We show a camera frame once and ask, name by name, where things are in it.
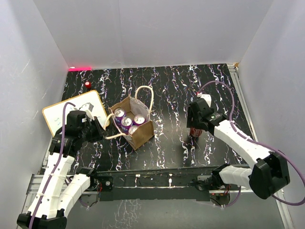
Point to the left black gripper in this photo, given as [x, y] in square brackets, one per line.
[96, 137]

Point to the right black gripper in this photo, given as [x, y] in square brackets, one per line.
[191, 122]

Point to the red cola can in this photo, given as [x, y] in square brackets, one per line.
[132, 129]
[195, 132]

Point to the purple soda can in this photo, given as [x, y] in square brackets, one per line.
[139, 120]
[119, 114]
[126, 123]

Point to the canvas tote bag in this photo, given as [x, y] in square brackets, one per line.
[132, 118]

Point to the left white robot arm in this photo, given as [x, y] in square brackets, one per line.
[59, 171]

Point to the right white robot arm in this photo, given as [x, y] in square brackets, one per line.
[243, 155]

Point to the red emergency stop button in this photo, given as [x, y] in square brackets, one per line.
[88, 85]

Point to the yellow framed whiteboard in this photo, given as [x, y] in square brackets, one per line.
[53, 114]

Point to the pink tape strip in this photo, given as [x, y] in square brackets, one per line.
[74, 69]

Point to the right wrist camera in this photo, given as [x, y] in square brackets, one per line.
[206, 97]

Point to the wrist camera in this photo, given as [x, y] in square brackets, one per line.
[206, 97]
[87, 107]

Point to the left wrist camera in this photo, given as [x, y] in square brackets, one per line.
[87, 107]

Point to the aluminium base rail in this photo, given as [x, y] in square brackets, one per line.
[178, 183]

